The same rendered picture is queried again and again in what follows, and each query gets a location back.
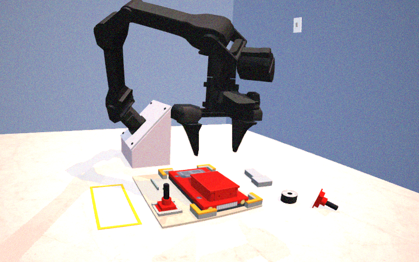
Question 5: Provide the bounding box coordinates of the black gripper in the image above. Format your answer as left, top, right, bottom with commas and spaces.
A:
171, 77, 263, 157

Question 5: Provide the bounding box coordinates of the black toy wheel with white hub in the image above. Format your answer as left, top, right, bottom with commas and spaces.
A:
280, 190, 298, 204

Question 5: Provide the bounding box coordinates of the red hood shell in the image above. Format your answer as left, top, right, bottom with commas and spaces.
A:
190, 171, 240, 202

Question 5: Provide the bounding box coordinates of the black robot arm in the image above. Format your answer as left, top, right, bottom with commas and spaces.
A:
94, 0, 275, 135

